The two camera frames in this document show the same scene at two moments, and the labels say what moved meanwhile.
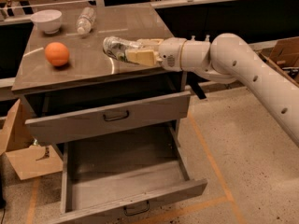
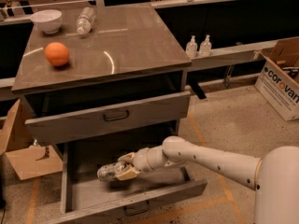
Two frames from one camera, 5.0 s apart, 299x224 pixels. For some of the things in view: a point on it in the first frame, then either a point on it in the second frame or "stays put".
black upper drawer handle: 115,119 stays put
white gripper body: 170,53 to 141,160
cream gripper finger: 149,42 to 127,158
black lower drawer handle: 136,212 stays put
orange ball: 57,54 stays put
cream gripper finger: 146,57 to 128,175
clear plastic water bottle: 85,21 stays put
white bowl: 48,20 stays put
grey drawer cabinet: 74,95 stays put
